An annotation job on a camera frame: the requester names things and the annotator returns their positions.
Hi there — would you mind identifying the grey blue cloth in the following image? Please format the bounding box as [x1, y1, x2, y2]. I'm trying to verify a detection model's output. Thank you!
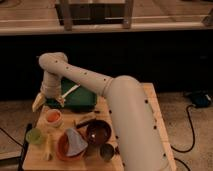
[65, 128, 88, 157]

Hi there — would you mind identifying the green plastic cup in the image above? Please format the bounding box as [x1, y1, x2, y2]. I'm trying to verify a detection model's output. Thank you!
[26, 128, 44, 145]

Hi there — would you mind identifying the orange plate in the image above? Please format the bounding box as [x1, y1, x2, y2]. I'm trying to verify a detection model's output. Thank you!
[55, 133, 85, 162]

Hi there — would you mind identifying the black cable on floor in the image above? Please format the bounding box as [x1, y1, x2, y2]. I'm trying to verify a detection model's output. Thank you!
[170, 103, 198, 171]

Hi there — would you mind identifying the dark blue floor device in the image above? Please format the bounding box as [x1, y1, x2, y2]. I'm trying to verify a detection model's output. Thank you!
[189, 92, 211, 108]

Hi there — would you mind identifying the white utensil in tray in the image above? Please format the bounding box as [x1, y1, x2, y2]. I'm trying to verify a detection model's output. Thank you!
[62, 85, 80, 98]

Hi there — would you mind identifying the yellow banana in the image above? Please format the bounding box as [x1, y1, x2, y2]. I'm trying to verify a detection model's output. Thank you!
[44, 133, 52, 161]

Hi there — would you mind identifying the green plastic tray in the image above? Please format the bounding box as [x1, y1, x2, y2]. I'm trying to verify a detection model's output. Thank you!
[46, 78, 97, 112]

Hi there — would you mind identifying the orange red apple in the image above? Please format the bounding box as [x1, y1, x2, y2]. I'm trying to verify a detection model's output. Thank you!
[47, 113, 60, 122]

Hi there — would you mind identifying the bunch of red grapes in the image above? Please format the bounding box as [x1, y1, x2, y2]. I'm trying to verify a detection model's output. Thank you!
[115, 146, 120, 155]

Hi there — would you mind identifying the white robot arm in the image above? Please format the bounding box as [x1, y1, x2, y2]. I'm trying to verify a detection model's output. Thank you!
[32, 52, 171, 171]

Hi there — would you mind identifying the knife with wooden handle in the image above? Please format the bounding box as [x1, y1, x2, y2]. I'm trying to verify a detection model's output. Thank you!
[74, 114, 96, 128]

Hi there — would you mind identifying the wooden chair frame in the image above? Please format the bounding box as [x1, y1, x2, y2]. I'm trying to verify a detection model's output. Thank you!
[55, 0, 134, 31]

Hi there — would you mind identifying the white paper cup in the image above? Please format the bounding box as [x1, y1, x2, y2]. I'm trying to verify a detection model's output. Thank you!
[45, 109, 62, 128]

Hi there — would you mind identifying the small dark metal cup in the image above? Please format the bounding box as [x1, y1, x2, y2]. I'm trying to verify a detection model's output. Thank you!
[100, 143, 115, 162]

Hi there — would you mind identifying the dark brown bowl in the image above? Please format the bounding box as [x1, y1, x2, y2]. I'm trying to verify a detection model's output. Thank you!
[86, 120, 112, 146]

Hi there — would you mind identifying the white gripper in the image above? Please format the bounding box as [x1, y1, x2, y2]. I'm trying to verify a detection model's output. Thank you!
[32, 85, 65, 112]

